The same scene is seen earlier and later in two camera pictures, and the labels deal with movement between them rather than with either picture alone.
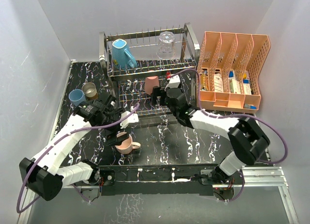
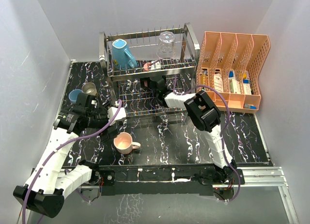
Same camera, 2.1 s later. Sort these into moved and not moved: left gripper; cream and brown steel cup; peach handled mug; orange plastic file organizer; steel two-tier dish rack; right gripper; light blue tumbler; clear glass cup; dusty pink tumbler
Moved: right gripper; left gripper; dusty pink tumbler
Not moved: clear glass cup; peach handled mug; cream and brown steel cup; light blue tumbler; orange plastic file organizer; steel two-tier dish rack
